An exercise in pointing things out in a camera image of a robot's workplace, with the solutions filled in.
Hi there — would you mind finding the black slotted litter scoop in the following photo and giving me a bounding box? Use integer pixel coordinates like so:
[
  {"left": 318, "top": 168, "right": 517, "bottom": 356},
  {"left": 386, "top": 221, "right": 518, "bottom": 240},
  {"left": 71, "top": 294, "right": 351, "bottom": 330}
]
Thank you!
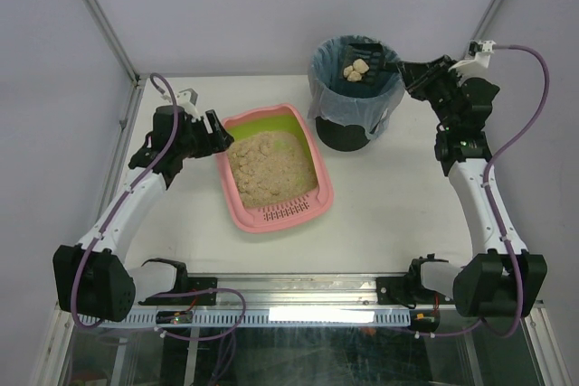
[{"left": 337, "top": 42, "right": 401, "bottom": 87}]

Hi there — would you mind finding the beige litter clump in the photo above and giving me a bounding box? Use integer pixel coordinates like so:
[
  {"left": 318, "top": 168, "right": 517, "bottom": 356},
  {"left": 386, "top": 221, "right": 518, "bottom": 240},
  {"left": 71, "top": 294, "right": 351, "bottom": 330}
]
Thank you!
[{"left": 343, "top": 58, "right": 370, "bottom": 82}]

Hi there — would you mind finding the pink cat litter box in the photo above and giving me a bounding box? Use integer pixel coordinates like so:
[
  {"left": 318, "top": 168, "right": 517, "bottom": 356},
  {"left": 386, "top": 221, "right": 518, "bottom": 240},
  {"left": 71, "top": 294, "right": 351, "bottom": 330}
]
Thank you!
[{"left": 215, "top": 104, "right": 334, "bottom": 233}]

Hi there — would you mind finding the black bin with blue liner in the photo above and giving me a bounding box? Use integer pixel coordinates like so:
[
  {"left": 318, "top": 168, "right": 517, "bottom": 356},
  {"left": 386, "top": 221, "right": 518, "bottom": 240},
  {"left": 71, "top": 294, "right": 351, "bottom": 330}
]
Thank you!
[{"left": 308, "top": 35, "right": 404, "bottom": 152}]

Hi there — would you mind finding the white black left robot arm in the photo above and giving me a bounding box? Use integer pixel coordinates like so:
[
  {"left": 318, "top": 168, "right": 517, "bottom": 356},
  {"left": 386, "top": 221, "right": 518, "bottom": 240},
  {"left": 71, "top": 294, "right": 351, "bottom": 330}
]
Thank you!
[{"left": 52, "top": 106, "right": 233, "bottom": 322}]

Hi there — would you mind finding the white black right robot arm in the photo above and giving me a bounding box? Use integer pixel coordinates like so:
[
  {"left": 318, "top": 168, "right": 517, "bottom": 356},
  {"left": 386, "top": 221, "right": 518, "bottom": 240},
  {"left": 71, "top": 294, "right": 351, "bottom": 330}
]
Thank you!
[{"left": 380, "top": 56, "right": 547, "bottom": 320}]

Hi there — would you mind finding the beige pellet cat litter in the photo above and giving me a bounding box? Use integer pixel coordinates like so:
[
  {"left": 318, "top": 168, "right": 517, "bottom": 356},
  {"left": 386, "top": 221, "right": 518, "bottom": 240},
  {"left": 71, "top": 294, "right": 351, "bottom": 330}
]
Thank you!
[{"left": 227, "top": 131, "right": 318, "bottom": 208}]

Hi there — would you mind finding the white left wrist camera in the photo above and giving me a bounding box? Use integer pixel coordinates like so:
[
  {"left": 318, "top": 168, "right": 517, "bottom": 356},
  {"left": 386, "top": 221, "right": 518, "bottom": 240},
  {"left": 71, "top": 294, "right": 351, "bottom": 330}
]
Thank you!
[{"left": 176, "top": 88, "right": 202, "bottom": 120}]

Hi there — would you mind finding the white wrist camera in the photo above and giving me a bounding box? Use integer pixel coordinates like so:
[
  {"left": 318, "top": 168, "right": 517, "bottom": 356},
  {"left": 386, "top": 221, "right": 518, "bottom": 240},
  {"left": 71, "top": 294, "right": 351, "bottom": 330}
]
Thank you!
[
  {"left": 450, "top": 40, "right": 496, "bottom": 76},
  {"left": 176, "top": 88, "right": 202, "bottom": 120}
]

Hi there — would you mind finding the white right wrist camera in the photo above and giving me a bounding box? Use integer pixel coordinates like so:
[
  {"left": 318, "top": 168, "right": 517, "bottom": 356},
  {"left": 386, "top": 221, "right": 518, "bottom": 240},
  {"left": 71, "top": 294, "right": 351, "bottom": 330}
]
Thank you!
[{"left": 450, "top": 40, "right": 496, "bottom": 76}]

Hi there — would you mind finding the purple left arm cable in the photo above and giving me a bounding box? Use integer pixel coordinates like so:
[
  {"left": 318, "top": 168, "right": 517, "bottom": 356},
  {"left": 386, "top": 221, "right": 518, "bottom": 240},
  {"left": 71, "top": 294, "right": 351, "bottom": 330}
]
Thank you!
[{"left": 71, "top": 72, "right": 248, "bottom": 344}]

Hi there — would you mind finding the aluminium left frame post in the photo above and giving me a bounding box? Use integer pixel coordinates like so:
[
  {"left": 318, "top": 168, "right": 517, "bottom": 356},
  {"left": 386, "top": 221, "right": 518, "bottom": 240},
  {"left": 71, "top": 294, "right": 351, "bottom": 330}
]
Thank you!
[{"left": 82, "top": 0, "right": 140, "bottom": 86}]

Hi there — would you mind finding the white slotted cable duct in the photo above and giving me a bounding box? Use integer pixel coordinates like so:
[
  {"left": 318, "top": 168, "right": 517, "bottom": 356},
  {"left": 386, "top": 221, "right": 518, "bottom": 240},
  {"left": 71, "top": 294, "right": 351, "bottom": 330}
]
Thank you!
[{"left": 126, "top": 308, "right": 413, "bottom": 328}]

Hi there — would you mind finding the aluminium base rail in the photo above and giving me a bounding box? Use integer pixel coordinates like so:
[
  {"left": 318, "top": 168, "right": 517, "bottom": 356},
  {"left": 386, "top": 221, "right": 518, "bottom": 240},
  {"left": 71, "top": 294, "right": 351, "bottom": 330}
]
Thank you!
[{"left": 58, "top": 270, "right": 544, "bottom": 313}]

